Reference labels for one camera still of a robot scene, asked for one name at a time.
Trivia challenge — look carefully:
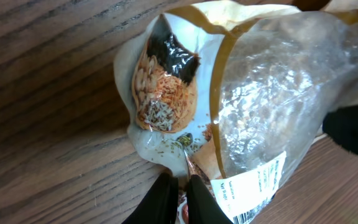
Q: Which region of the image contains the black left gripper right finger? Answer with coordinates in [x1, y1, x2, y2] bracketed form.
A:
[186, 175, 232, 224]

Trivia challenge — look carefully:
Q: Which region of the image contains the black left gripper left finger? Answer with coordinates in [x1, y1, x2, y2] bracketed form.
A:
[122, 173, 179, 224]

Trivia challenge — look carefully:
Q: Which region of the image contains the beige paper pouch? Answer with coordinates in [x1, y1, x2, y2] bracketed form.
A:
[114, 1, 358, 223]

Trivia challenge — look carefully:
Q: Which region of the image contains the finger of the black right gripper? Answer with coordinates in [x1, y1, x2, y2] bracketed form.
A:
[291, 0, 331, 11]
[322, 105, 358, 155]

